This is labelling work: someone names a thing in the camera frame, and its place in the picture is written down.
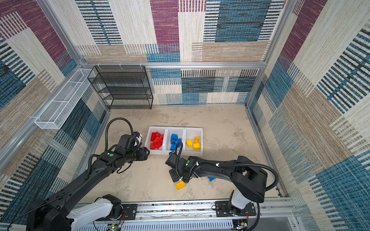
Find yellow large lego brick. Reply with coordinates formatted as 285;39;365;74
186;140;193;148

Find yellow lego brick studs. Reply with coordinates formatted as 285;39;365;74
193;143;201;150

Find long red lego brick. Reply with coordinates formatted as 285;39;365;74
150;132;161;142

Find red sloped lego brick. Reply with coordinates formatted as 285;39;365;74
152;136;163;149

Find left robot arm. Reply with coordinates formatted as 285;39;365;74
26;134;150;231

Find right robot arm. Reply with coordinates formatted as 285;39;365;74
165;153;274;203

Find yellow flat lego plate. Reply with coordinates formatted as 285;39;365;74
175;181;186;191

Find white left plastic bin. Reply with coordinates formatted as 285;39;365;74
145;126;166;155

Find white plastic bin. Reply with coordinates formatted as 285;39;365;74
183;128;203;157
145;126;166;155
163;127;186;155

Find white right plastic bin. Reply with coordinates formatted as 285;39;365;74
183;128;203;157

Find white middle plastic bin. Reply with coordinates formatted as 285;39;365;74
163;127;186;155

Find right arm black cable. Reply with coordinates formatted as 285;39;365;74
199;161;279;192

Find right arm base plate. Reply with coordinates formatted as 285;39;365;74
212;201;257;217

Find black wire mesh shelf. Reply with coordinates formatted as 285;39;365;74
87;65;153;110

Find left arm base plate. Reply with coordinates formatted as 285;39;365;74
119;204;138;221

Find white wire wall basket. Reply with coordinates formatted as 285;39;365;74
35;68;92;130

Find aluminium mounting rail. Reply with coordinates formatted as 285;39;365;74
69;198;304;231

